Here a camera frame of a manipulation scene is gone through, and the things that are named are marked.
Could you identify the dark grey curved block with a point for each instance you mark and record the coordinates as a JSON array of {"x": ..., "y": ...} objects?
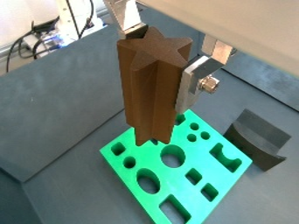
[{"x": 259, "y": 139}]

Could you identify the green shape-sorting board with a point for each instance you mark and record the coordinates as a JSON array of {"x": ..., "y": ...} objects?
[{"x": 186, "y": 174}]

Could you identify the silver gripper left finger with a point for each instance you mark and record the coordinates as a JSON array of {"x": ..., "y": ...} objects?
[{"x": 124, "y": 13}]

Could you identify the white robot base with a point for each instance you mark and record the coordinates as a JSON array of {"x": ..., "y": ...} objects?
[{"x": 79, "y": 19}]

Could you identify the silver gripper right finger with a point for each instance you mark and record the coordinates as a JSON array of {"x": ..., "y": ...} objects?
[{"x": 197, "y": 75}]

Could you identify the brown star-shaped prism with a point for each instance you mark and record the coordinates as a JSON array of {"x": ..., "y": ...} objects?
[{"x": 151, "y": 64}]

